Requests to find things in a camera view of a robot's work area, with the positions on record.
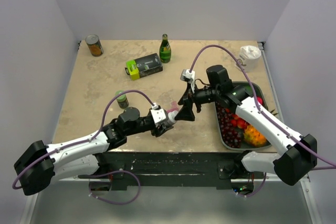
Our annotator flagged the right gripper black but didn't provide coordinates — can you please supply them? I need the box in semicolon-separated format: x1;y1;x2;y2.
175;82;220;122

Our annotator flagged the grey pill bottle white cap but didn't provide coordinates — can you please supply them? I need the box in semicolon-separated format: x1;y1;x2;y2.
165;110;178;127

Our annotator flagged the pink weekly pill organizer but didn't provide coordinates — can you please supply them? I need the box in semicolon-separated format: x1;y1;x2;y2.
167;101;179;113

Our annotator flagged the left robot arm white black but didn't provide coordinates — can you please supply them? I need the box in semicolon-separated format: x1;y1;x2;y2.
12;107;178;196

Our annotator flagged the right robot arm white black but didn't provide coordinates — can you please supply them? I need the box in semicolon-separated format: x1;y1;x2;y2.
175;65;317;186

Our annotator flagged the green lid small jar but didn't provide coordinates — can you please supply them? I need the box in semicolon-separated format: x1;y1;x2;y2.
117;94;129;109

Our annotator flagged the red apples cluster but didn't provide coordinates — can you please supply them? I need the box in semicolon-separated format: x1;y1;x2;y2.
230;114;249;130

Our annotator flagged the green black product box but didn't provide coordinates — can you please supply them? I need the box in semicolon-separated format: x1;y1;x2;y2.
124;53;163;80

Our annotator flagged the red grape bunch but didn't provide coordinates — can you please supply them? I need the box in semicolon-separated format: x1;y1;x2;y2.
215;103;242;148

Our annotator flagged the green glass bottle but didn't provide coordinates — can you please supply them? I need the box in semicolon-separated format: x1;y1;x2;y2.
159;34;172;63

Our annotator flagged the green lime fruit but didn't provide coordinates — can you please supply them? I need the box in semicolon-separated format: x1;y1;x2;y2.
245;85;253;92

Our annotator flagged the grey fruit tray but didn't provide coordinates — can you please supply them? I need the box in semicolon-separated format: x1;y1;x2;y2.
211;81;272;152

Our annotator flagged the yellow orange dragon fruit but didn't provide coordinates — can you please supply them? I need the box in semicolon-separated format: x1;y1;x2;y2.
243;125;267;147

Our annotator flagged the red round fruit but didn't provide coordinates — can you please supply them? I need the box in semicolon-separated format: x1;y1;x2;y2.
257;97;263;105

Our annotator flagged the white paper bag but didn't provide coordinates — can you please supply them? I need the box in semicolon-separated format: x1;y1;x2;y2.
235;45;261;72

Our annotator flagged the tin can fruit label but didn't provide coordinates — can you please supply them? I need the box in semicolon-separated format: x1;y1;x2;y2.
85;34;104;57

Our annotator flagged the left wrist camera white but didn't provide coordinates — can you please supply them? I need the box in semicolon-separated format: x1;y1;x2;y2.
150;103;167;127

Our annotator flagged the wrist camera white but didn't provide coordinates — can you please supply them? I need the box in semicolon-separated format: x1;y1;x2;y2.
180;69;195;92
150;103;167;127

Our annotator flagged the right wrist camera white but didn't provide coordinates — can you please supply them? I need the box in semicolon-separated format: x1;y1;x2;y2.
180;69;195;92

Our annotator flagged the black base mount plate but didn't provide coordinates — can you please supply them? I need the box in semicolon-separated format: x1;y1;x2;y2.
95;152;250;190

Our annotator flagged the aluminium frame rail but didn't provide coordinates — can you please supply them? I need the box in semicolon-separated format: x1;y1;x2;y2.
57;171;310;183

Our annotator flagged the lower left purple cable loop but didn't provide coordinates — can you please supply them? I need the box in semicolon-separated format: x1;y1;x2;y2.
88;169;141;205

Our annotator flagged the purple cable loop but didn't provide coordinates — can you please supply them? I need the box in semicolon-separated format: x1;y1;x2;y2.
88;169;141;205
236;167;267;198

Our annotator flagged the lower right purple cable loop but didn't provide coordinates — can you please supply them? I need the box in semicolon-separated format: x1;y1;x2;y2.
236;167;267;198

